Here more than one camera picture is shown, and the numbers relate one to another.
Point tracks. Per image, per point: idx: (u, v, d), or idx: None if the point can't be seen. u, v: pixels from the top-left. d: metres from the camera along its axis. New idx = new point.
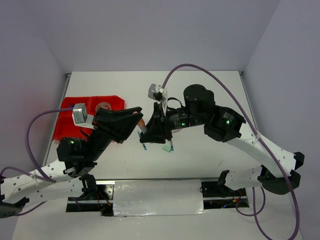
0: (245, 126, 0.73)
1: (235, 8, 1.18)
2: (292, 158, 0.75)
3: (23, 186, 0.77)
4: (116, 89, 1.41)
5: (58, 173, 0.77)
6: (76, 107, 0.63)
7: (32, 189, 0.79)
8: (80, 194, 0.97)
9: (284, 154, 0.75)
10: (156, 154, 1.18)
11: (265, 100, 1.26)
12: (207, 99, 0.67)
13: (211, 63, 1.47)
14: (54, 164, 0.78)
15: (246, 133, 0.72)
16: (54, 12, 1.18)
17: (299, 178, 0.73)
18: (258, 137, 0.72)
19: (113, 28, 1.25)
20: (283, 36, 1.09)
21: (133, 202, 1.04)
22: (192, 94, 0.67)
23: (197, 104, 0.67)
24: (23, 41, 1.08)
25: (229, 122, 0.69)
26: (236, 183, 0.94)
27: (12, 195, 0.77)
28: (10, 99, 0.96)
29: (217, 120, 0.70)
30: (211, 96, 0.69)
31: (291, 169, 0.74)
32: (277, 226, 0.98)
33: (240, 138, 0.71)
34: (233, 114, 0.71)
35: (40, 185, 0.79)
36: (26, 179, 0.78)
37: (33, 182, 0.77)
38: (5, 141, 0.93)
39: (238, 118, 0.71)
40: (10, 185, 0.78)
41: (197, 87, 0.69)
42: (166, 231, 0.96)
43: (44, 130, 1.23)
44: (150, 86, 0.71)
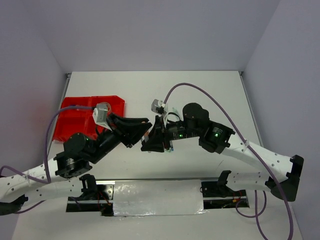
0: (234, 137, 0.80)
1: (235, 8, 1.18)
2: (288, 162, 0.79)
3: (16, 186, 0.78)
4: (116, 89, 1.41)
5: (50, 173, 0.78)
6: (101, 107, 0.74)
7: (26, 190, 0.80)
8: (80, 194, 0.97)
9: (278, 159, 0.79)
10: (157, 154, 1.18)
11: (265, 100, 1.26)
12: (202, 117, 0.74)
13: (211, 63, 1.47)
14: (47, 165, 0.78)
15: (235, 143, 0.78)
16: (53, 12, 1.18)
17: (297, 180, 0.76)
18: (247, 145, 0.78)
19: (113, 28, 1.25)
20: (282, 37, 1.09)
21: (133, 201, 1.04)
22: (190, 112, 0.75)
23: (194, 121, 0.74)
24: (23, 41, 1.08)
25: (217, 135, 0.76)
26: (240, 184, 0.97)
27: (6, 194, 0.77)
28: (10, 99, 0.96)
29: (209, 134, 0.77)
30: (206, 113, 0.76)
31: (287, 172, 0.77)
32: (277, 226, 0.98)
33: (231, 148, 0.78)
34: (223, 128, 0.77)
35: (33, 186, 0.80)
36: (19, 179, 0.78)
37: (26, 183, 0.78)
38: (5, 141, 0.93)
39: (228, 131, 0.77)
40: (4, 185, 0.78)
41: (194, 104, 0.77)
42: (167, 231, 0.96)
43: (44, 130, 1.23)
44: (153, 101, 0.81)
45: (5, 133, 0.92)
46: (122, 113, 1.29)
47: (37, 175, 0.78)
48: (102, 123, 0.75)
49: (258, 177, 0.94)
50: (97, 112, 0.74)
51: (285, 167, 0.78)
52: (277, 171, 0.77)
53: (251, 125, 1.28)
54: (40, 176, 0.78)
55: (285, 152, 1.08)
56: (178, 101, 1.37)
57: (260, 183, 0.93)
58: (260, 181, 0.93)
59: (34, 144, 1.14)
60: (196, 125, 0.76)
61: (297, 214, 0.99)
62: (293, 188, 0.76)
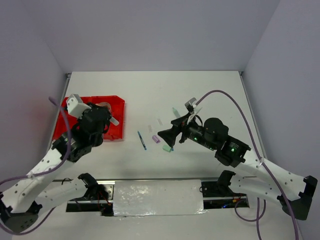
0: (250, 152, 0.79)
1: (235, 8, 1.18)
2: (301, 181, 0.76)
3: (27, 189, 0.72)
4: (116, 89, 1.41)
5: (55, 162, 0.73)
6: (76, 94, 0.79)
7: (38, 189, 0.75)
8: (84, 192, 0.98)
9: (291, 178, 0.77)
10: (157, 154, 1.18)
11: (265, 100, 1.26)
12: (223, 133, 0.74)
13: (211, 63, 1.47)
14: (49, 157, 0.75)
15: (250, 159, 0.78)
16: (52, 11, 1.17)
17: (309, 200, 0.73)
18: (262, 162, 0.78)
19: (113, 27, 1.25)
20: (282, 38, 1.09)
21: (133, 202, 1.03)
22: (212, 126, 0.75)
23: (214, 136, 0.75)
24: (22, 41, 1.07)
25: (233, 150, 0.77)
26: (244, 189, 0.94)
27: (19, 202, 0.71)
28: (10, 101, 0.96)
29: (225, 148, 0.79)
30: (225, 129, 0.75)
31: (299, 191, 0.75)
32: (277, 226, 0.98)
33: (245, 164, 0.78)
34: (239, 142, 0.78)
35: (44, 181, 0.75)
36: (25, 181, 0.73)
37: (35, 181, 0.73)
38: (6, 143, 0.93)
39: (244, 146, 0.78)
40: (12, 194, 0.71)
41: (216, 120, 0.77)
42: (167, 231, 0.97)
43: (44, 130, 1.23)
44: (191, 98, 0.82)
45: (5, 135, 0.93)
46: (122, 113, 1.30)
47: (43, 170, 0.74)
48: (83, 104, 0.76)
49: (268, 189, 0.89)
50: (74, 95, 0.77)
51: (298, 186, 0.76)
52: (289, 190, 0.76)
53: (251, 125, 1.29)
54: (46, 168, 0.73)
55: (285, 152, 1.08)
56: (178, 101, 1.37)
57: (270, 195, 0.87)
58: (271, 194, 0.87)
59: (34, 144, 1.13)
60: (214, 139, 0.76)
61: None
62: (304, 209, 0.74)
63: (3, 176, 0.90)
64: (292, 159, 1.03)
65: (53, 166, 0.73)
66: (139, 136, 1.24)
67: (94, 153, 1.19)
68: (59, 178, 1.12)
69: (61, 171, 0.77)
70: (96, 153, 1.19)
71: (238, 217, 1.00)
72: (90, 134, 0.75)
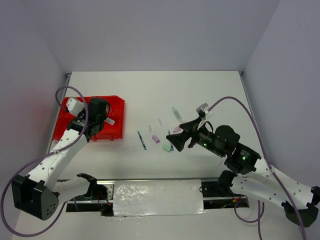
0: (260, 161, 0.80)
1: (235, 8, 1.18)
2: (309, 191, 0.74)
3: (54, 163, 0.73)
4: (116, 89, 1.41)
5: (75, 137, 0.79)
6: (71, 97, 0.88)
7: (62, 164, 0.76)
8: (87, 187, 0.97)
9: (299, 188, 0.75)
10: (157, 154, 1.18)
11: (265, 100, 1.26)
12: (234, 141, 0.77)
13: (211, 63, 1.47)
14: (68, 135, 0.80)
15: (260, 168, 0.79)
16: (52, 11, 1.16)
17: (316, 211, 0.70)
18: (272, 171, 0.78)
19: (113, 27, 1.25)
20: (282, 38, 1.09)
21: (133, 201, 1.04)
22: (223, 134, 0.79)
23: (225, 143, 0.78)
24: (22, 41, 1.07)
25: (244, 158, 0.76)
26: (246, 192, 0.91)
27: (50, 175, 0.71)
28: (10, 101, 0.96)
29: (236, 156, 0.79)
30: (236, 137, 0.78)
31: (307, 202, 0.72)
32: (277, 226, 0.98)
33: (256, 173, 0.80)
34: (250, 151, 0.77)
35: (67, 156, 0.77)
36: (50, 157, 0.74)
37: (61, 155, 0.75)
38: (5, 143, 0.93)
39: (255, 155, 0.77)
40: (39, 171, 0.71)
41: (227, 128, 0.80)
42: (167, 231, 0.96)
43: (44, 130, 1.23)
44: (203, 104, 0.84)
45: (5, 135, 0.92)
46: (122, 113, 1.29)
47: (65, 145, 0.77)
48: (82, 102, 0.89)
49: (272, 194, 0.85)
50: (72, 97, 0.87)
51: (306, 197, 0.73)
52: (296, 199, 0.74)
53: (251, 125, 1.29)
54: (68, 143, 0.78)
55: (285, 152, 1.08)
56: (178, 101, 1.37)
57: (273, 201, 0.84)
58: (275, 200, 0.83)
59: (34, 144, 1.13)
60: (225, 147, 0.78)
61: None
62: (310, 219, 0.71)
63: (2, 176, 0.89)
64: (293, 159, 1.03)
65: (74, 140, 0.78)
66: (139, 135, 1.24)
67: (94, 153, 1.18)
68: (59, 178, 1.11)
69: (79, 148, 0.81)
70: (96, 153, 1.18)
71: (238, 217, 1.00)
72: (98, 114, 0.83)
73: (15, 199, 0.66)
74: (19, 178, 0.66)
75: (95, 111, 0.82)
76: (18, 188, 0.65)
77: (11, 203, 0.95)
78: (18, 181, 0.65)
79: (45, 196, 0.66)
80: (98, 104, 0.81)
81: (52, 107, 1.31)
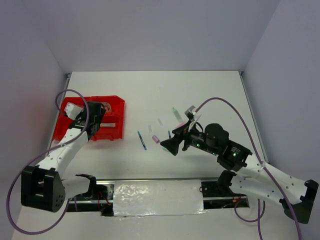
0: (252, 157, 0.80)
1: (235, 8, 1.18)
2: (302, 185, 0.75)
3: (61, 154, 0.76)
4: (116, 89, 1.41)
5: (78, 132, 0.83)
6: (71, 108, 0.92)
7: (68, 157, 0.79)
8: (88, 185, 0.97)
9: (292, 182, 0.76)
10: (156, 154, 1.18)
11: (265, 100, 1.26)
12: (224, 138, 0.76)
13: (211, 64, 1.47)
14: (71, 131, 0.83)
15: (252, 163, 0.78)
16: (52, 12, 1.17)
17: (311, 205, 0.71)
18: (263, 166, 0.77)
19: (112, 28, 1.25)
20: (282, 37, 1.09)
21: (133, 202, 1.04)
22: (212, 132, 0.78)
23: (215, 141, 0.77)
24: (23, 41, 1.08)
25: (235, 155, 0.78)
26: (245, 190, 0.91)
27: (59, 164, 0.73)
28: (10, 100, 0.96)
29: (227, 154, 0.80)
30: (225, 133, 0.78)
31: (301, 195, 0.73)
32: (278, 226, 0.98)
33: (247, 169, 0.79)
34: (241, 147, 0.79)
35: (72, 150, 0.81)
36: (57, 150, 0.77)
37: (67, 147, 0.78)
38: (5, 142, 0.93)
39: (246, 151, 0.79)
40: (48, 161, 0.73)
41: (216, 126, 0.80)
42: (167, 231, 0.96)
43: (44, 131, 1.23)
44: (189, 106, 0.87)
45: (5, 134, 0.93)
46: (122, 113, 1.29)
47: (69, 139, 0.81)
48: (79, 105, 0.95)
49: (270, 191, 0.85)
50: (75, 107, 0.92)
51: (299, 190, 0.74)
52: (290, 194, 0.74)
53: (251, 125, 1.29)
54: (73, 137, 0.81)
55: (285, 151, 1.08)
56: (178, 101, 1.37)
57: (272, 198, 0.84)
58: (273, 196, 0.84)
59: (34, 144, 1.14)
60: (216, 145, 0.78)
61: None
62: (306, 212, 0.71)
63: (3, 176, 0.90)
64: (292, 159, 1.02)
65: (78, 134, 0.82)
66: (139, 135, 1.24)
67: (94, 153, 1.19)
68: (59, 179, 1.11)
69: (82, 144, 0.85)
70: (96, 153, 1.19)
71: (237, 216, 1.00)
72: (94, 115, 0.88)
73: (24, 191, 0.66)
74: (29, 168, 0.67)
75: (92, 112, 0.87)
76: (28, 177, 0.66)
77: (12, 202, 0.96)
78: (28, 169, 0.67)
79: (56, 183, 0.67)
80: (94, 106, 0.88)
81: (52, 107, 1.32)
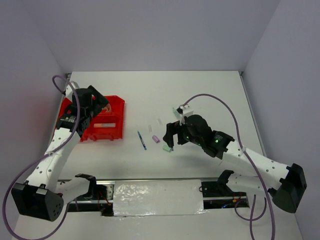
0: (234, 143, 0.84)
1: (235, 8, 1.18)
2: (283, 168, 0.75)
3: (51, 166, 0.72)
4: (116, 89, 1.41)
5: (67, 135, 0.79)
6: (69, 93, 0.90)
7: (59, 165, 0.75)
8: (86, 187, 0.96)
9: (273, 165, 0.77)
10: (156, 154, 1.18)
11: (265, 100, 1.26)
12: (200, 124, 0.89)
13: (211, 64, 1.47)
14: (59, 134, 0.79)
15: (232, 148, 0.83)
16: (52, 12, 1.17)
17: (290, 186, 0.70)
18: (244, 150, 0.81)
19: (112, 28, 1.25)
20: (282, 37, 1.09)
21: (133, 202, 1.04)
22: (191, 120, 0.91)
23: (193, 127, 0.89)
24: (22, 41, 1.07)
25: (217, 141, 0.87)
26: (240, 185, 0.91)
27: (49, 178, 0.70)
28: (10, 100, 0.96)
29: (211, 141, 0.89)
30: (204, 122, 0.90)
31: (280, 178, 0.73)
32: (278, 226, 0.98)
33: (228, 153, 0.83)
34: (224, 136, 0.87)
35: (62, 156, 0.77)
36: (46, 160, 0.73)
37: (56, 156, 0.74)
38: (5, 142, 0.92)
39: (228, 139, 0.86)
40: (38, 176, 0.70)
41: (197, 116, 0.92)
42: (167, 231, 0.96)
43: (44, 131, 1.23)
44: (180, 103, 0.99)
45: (6, 134, 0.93)
46: (122, 113, 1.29)
47: (59, 145, 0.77)
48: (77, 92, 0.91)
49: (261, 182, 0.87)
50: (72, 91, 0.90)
51: (280, 173, 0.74)
52: (271, 177, 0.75)
53: (251, 125, 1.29)
54: (61, 142, 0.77)
55: (285, 151, 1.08)
56: (178, 101, 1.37)
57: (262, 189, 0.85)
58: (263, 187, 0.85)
59: (34, 144, 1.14)
60: (196, 132, 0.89)
61: (297, 214, 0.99)
62: (287, 194, 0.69)
63: (3, 176, 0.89)
64: (292, 159, 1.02)
65: (67, 138, 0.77)
66: (139, 135, 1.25)
67: (94, 153, 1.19)
68: (58, 179, 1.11)
69: (73, 145, 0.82)
70: (96, 153, 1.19)
71: (238, 215, 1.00)
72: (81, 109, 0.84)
73: (19, 204, 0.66)
74: (19, 185, 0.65)
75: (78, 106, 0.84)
76: (19, 194, 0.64)
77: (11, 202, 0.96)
78: (19, 188, 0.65)
79: (49, 200, 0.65)
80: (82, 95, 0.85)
81: (52, 107, 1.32)
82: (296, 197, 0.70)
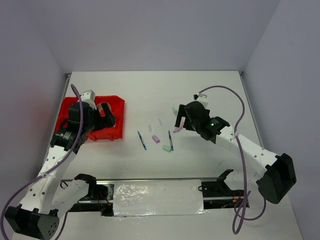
0: (228, 128, 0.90)
1: (235, 8, 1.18)
2: (272, 156, 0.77)
3: (45, 188, 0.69)
4: (116, 89, 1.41)
5: (62, 154, 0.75)
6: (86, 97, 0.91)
7: (54, 186, 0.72)
8: (84, 193, 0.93)
9: (262, 152, 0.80)
10: (156, 154, 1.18)
11: (265, 100, 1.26)
12: (197, 107, 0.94)
13: (211, 64, 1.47)
14: (52, 153, 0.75)
15: (225, 132, 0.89)
16: (52, 12, 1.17)
17: (274, 171, 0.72)
18: (236, 135, 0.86)
19: (112, 28, 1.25)
20: (282, 37, 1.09)
21: (133, 202, 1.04)
22: (189, 104, 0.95)
23: (190, 110, 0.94)
24: (22, 41, 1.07)
25: (213, 125, 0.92)
26: None
27: (42, 202, 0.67)
28: (10, 100, 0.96)
29: (207, 125, 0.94)
30: (200, 106, 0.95)
31: (267, 164, 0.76)
32: (278, 226, 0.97)
33: (221, 136, 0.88)
34: (220, 120, 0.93)
35: (57, 176, 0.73)
36: (40, 182, 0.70)
37: (50, 178, 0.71)
38: (5, 143, 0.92)
39: (224, 123, 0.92)
40: (30, 199, 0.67)
41: (195, 101, 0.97)
42: (167, 231, 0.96)
43: (45, 131, 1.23)
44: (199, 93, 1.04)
45: (6, 134, 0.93)
46: (122, 113, 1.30)
47: (53, 166, 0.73)
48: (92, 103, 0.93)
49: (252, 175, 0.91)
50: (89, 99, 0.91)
51: (268, 160, 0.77)
52: (258, 162, 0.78)
53: (251, 125, 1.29)
54: (56, 163, 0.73)
55: (285, 151, 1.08)
56: (178, 101, 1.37)
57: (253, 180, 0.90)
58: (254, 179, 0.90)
59: (35, 144, 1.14)
60: (192, 116, 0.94)
61: (297, 214, 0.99)
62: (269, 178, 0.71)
63: (3, 176, 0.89)
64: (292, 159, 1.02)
65: (62, 158, 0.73)
66: (139, 135, 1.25)
67: (94, 153, 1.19)
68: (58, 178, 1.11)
69: (69, 163, 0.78)
70: (96, 153, 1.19)
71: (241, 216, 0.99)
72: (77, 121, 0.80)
73: (13, 227, 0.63)
74: (12, 209, 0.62)
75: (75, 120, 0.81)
76: (13, 216, 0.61)
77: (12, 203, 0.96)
78: (11, 212, 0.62)
79: (42, 223, 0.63)
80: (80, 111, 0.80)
81: (52, 108, 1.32)
82: (280, 184, 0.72)
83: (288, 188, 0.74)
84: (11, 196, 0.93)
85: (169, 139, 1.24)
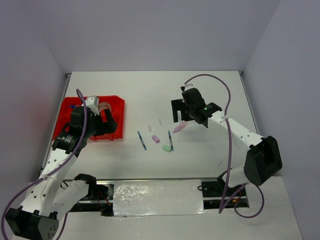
0: (219, 113, 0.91)
1: (235, 8, 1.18)
2: (257, 138, 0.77)
3: (45, 190, 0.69)
4: (116, 89, 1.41)
5: (63, 157, 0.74)
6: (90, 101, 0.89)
7: (55, 189, 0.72)
8: (84, 194, 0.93)
9: (249, 134, 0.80)
10: (156, 154, 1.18)
11: (265, 99, 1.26)
12: (193, 92, 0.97)
13: (210, 64, 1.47)
14: (54, 156, 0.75)
15: (216, 117, 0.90)
16: (52, 12, 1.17)
17: (257, 150, 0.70)
18: (226, 118, 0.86)
19: (112, 28, 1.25)
20: (282, 37, 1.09)
21: (133, 202, 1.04)
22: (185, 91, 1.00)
23: (185, 95, 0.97)
24: (22, 41, 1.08)
25: (206, 109, 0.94)
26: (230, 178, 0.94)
27: (43, 204, 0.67)
28: (10, 100, 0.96)
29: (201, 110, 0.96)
30: (196, 91, 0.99)
31: (251, 144, 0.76)
32: (278, 226, 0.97)
33: (212, 119, 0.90)
34: (213, 106, 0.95)
35: (58, 179, 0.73)
36: (41, 184, 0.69)
37: (51, 180, 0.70)
38: (5, 143, 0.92)
39: (216, 108, 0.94)
40: (31, 201, 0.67)
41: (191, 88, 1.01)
42: (168, 231, 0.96)
43: (45, 131, 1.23)
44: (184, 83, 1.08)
45: (6, 133, 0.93)
46: (122, 113, 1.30)
47: (54, 169, 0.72)
48: (96, 108, 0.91)
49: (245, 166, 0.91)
50: (93, 103, 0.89)
51: (253, 140, 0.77)
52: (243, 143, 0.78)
53: (251, 125, 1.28)
54: (57, 165, 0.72)
55: (285, 151, 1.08)
56: None
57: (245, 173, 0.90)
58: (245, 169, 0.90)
59: (34, 144, 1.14)
60: (187, 100, 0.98)
61: (297, 214, 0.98)
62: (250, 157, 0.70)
63: (3, 176, 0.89)
64: (292, 159, 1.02)
65: (63, 161, 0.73)
66: (139, 135, 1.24)
67: (94, 152, 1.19)
68: None
69: (70, 166, 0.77)
70: (96, 153, 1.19)
71: (242, 216, 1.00)
72: (79, 125, 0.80)
73: (13, 229, 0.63)
74: (12, 211, 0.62)
75: (77, 124, 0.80)
76: (13, 218, 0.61)
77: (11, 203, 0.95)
78: (12, 214, 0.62)
79: (43, 225, 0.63)
80: (82, 115, 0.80)
81: (52, 108, 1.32)
82: (263, 166, 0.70)
83: (272, 171, 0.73)
84: (11, 196, 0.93)
85: (169, 139, 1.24)
